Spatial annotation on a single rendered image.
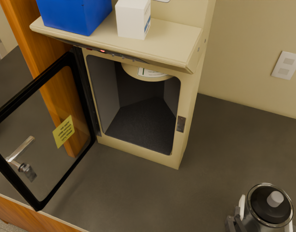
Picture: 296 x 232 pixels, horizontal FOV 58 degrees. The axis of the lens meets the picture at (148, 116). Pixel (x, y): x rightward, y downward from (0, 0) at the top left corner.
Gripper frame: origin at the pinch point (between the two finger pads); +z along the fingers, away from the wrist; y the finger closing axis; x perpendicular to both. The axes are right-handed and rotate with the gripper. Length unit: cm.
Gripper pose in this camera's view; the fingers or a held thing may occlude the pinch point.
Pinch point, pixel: (264, 211)
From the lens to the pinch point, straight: 78.0
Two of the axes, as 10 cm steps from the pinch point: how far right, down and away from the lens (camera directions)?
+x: -0.8, 7.8, 6.2
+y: -9.4, -2.7, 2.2
